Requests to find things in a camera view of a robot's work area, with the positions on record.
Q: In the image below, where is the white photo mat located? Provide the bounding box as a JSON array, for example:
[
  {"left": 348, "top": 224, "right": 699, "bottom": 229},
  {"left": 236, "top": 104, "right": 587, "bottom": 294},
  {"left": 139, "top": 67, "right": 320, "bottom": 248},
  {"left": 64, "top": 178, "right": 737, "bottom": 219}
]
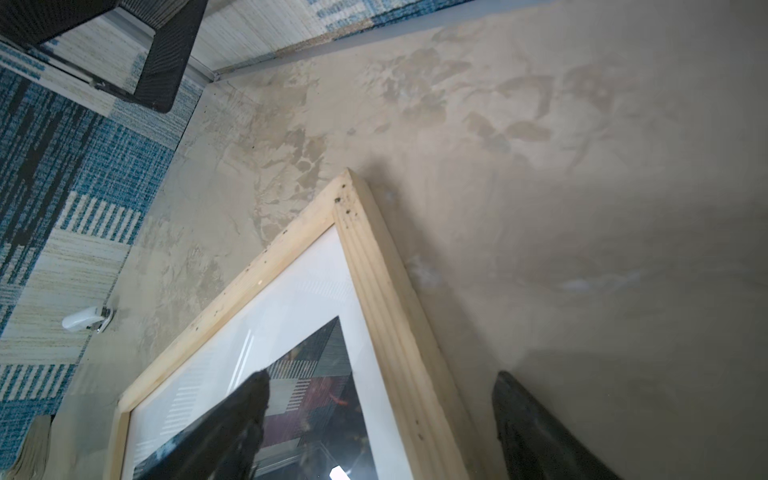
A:
[{"left": 129, "top": 230, "right": 412, "bottom": 479}]

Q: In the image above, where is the white bordered dark photo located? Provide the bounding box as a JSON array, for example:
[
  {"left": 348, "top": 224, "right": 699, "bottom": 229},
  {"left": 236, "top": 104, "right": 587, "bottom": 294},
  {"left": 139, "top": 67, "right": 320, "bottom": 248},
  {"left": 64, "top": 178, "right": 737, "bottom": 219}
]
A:
[{"left": 131, "top": 316, "right": 380, "bottom": 480}]

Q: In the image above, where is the light wooden picture frame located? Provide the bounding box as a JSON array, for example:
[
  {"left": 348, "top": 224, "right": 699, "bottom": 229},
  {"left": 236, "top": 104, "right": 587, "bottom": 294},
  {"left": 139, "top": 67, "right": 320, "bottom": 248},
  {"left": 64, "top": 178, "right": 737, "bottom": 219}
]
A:
[{"left": 103, "top": 169, "right": 487, "bottom": 479}]

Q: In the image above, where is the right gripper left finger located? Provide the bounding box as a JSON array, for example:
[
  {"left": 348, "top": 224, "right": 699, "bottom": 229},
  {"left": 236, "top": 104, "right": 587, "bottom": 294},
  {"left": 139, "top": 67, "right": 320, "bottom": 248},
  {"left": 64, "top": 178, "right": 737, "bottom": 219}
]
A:
[{"left": 133, "top": 370, "right": 270, "bottom": 479}]

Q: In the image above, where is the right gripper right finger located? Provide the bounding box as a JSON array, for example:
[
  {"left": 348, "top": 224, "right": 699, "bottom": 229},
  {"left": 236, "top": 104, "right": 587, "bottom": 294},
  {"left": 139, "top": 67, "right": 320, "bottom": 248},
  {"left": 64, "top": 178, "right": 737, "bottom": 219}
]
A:
[{"left": 492, "top": 371, "right": 618, "bottom": 479}]

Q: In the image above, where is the black wire mesh shelf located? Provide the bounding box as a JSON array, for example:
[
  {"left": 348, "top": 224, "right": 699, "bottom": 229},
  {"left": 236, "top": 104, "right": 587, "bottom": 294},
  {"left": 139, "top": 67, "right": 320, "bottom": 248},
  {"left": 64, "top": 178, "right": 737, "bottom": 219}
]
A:
[{"left": 1, "top": 1, "right": 207, "bottom": 115}]

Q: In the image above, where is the small white object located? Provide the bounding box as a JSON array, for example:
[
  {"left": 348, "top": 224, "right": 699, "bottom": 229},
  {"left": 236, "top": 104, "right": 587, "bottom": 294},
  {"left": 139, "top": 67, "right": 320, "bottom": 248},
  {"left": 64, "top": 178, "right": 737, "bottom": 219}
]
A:
[{"left": 62, "top": 306, "right": 116, "bottom": 333}]

